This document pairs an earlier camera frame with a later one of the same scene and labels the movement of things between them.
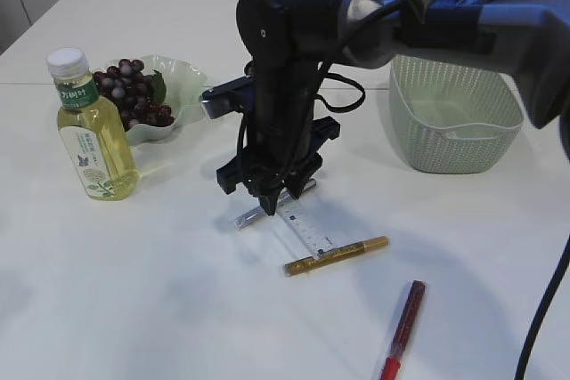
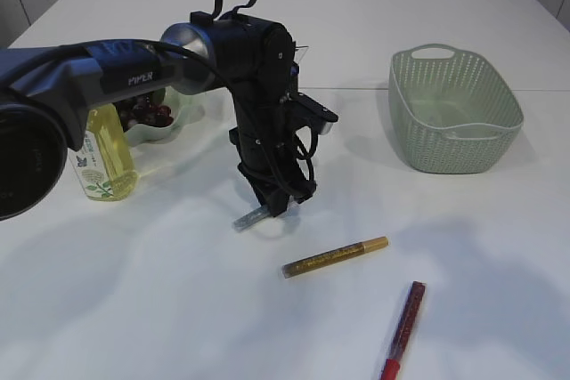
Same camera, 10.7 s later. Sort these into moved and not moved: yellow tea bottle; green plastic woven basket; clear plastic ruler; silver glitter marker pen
Moved: clear plastic ruler
Not moved: silver glitter marker pen; yellow tea bottle; green plastic woven basket
